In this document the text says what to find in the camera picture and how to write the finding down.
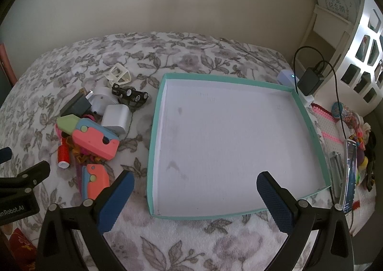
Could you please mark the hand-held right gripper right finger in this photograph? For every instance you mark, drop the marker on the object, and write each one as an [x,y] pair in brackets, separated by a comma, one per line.
[275,202]

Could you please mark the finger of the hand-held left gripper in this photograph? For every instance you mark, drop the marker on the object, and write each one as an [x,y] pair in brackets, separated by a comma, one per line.
[27,176]
[5,154]

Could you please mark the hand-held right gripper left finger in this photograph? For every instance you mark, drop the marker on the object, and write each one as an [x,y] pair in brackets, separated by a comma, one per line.
[116,199]

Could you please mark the small pastel folding toy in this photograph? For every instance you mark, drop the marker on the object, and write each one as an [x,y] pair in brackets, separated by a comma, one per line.
[97,179]

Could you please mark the small red bottle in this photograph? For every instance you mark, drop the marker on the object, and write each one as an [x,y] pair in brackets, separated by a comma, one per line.
[63,154]

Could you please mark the pink smartwatch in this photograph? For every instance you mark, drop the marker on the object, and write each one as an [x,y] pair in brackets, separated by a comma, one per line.
[58,134]

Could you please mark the orange puppy toy figure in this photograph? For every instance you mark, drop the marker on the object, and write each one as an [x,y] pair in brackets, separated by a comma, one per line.
[78,152]

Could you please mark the large pastel folding toy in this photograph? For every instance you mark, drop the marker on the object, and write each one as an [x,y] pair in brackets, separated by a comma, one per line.
[92,139]

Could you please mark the teal cardboard box tray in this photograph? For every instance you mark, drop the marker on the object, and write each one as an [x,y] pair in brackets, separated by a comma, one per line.
[224,145]

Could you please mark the white square charger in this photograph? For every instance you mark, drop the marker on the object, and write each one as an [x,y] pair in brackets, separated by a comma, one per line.
[115,116]

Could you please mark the black rectangular box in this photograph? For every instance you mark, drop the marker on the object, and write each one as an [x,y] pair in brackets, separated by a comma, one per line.
[77,106]

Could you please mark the white round plug adapter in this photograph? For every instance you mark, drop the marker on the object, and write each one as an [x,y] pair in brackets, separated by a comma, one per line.
[100,100]

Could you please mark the black toy car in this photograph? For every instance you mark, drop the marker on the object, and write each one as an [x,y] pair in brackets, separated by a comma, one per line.
[128,94]

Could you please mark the white hair claw clip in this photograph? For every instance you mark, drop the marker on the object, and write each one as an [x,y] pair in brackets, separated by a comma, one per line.
[111,77]

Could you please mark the red patterned cloth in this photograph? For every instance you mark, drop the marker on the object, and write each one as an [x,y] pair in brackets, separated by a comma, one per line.
[21,247]

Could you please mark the smartphone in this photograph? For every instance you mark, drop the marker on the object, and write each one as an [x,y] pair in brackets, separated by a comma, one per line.
[350,175]

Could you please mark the white knitted cloth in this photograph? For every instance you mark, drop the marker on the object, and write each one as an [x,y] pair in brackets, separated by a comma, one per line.
[363,208]

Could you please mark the white power strip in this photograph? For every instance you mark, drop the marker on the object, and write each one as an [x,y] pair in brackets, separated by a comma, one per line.
[306,100]

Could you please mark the pile of colourful trinkets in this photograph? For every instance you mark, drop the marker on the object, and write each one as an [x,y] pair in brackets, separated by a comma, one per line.
[357,133]

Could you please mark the round teal badge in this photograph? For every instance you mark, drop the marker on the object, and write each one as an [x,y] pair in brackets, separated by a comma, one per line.
[338,109]

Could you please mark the white device with blue light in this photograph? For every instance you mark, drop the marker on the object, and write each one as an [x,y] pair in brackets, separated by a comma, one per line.
[285,77]

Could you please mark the brown wooden frame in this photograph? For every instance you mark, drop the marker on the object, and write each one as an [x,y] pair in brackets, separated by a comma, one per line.
[6,64]

